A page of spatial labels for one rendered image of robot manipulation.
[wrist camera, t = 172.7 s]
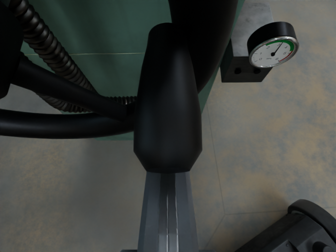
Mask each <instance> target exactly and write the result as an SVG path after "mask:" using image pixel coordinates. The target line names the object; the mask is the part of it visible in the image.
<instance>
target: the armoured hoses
mask: <svg viewBox="0 0 336 252"><path fill-rule="evenodd" d="M8 8H9V10H10V11H11V12H12V13H13V14H14V15H15V17H16V18H17V20H18V21H19V23H20V25H21V27H22V30H23V33H24V39H23V40H24V42H26V43H28V45H29V47H30V48H32V49H33V50H34V52H35V53H37V54H38V56H39V58H42V59H43V62H45V63H47V66H48V67H50V68H51V70H52V71H54V72H55V74H57V75H59V76H61V77H63V78H65V79H67V80H69V81H71V82H73V83H75V84H77V85H79V86H81V87H83V88H85V89H88V90H90V91H92V92H95V93H97V94H99V93H98V92H97V91H96V89H95V88H94V87H93V86H92V84H91V83H90V81H88V79H87V78H86V76H85V75H84V74H83V72H82V71H81V70H80V68H79V67H78V65H77V64H76V63H75V61H74V60H72V57H71V56H70V55H69V54H68V52H67V51H66V50H65V48H64V47H63V46H62V44H61V42H59V41H58V39H57V37H55V36H54V34H53V32H52V31H50V29H49V27H48V25H46V24H45V22H44V20H43V19H42V18H40V15H39V13H38V12H36V11H35V9H34V7H33V5H31V4H29V1H28V0H10V3H9V6H8ZM19 56H20V57H22V58H24V59H26V60H28V61H30V62H32V61H31V60H29V58H28V57H27V56H25V55H24V53H23V52H21V51H20V53H19ZM33 92H34V93H35V94H36V95H38V96H39V97H40V98H42V99H43V100H44V101H45V102H46V103H48V104H49V105H50V106H52V107H53V108H55V109H57V110H59V111H64V112H69V113H72V112H74V113H77V112H79V113H82V112H84V113H86V112H88V113H90V112H91V111H89V110H87V109H84V108H82V107H79V106H76V105H74V104H71V103H68V102H65V101H62V100H59V99H56V98H53V97H50V96H47V95H44V94H41V93H38V92H35V91H33ZM106 98H109V99H111V100H113V101H116V102H118V103H120V104H123V105H127V104H129V103H131V102H134V101H136V100H137V96H134V97H133V96H130V97H129V96H126V97H124V96H123V97H120V96H119V97H116V96H115V97H112V96H111V97H108V96H107V97H106Z"/></svg>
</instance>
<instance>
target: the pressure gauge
mask: <svg viewBox="0 0 336 252"><path fill-rule="evenodd" d="M282 42H283V43H282ZM280 45H281V46H280ZM279 46H280V47H279ZM299 46H300V45H299V42H298V41H297V37H296V34H295V30H294V27H293V26H292V25H291V24H290V23H288V22H284V21H277V22H272V23H268V24H266V25H264V26H262V27H260V28H258V29H257V30H256V31H255V32H254V33H252V34H251V36H250V37H249V39H248V41H247V50H248V56H249V58H248V59H249V63H250V64H251V65H252V66H254V67H256V68H271V67H275V66H278V65H281V64H283V63H285V62H287V61H288V60H290V59H291V58H292V57H293V56H294V55H295V54H296V53H297V51H298V49H299ZM278 47H279V49H278ZM277 49H278V50H277ZM276 50H277V52H276V53H275V56H271V53H273V52H275V51H276Z"/></svg>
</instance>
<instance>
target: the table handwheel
mask: <svg viewBox="0 0 336 252"><path fill-rule="evenodd" d="M10 1H11V0H0V99H2V98H4V97H5V96H6V95H7V94H8V91H9V88H10V84H13V85H16V86H19V87H22V88H25V89H28V90H31V91H34V92H37V93H40V94H43V95H46V96H49V97H52V98H55V99H58V100H61V101H64V102H67V103H70V104H73V105H76V106H78V107H81V108H83V109H86V110H89V111H91V112H92V113H80V114H46V113H33V112H23V111H15V110H7V109H1V108H0V136H8V137H20V138H35V139H90V138H101V137H109V136H116V135H121V134H126V133H130V132H133V131H134V112H135V106H136V100H135V101H133V102H131V103H129V104H126V105H123V104H121V103H119V102H116V101H114V100H112V99H109V98H107V97H105V96H102V95H100V94H98V93H95V92H93V91H91V90H88V89H86V88H84V87H82V86H80V85H78V84H76V83H74V82H71V81H69V80H67V79H65V78H63V77H61V76H59V75H57V74H55V73H53V72H51V71H49V70H47V69H45V68H43V67H41V66H39V65H37V64H34V63H32V62H30V61H28V60H26V59H24V58H22V57H20V56H19V54H20V51H21V47H22V44H23V41H24V32H23V28H22V26H21V24H20V22H19V21H18V19H17V18H16V17H15V15H14V14H13V13H12V12H11V11H10V10H9V8H8V6H9V4H10ZM168 3H169V8H170V15H171V21H172V23H173V24H176V25H178V26H180V27H181V28H183V30H184V31H185V34H186V40H187V46H188V50H189V54H190V58H191V61H192V65H193V71H194V76H195V82H196V88H197V93H198V94H199V93H200V92H201V90H202V89H203V88H204V87H205V85H206V84H207V83H208V81H209V80H210V79H211V77H212V76H213V74H214V72H215V70H216V69H217V67H218V65H219V63H220V61H221V58H222V56H223V54H224V51H225V48H226V46H227V43H228V40H229V37H230V34H231V31H232V27H233V23H234V20H235V16H236V11H237V6H238V0H168Z"/></svg>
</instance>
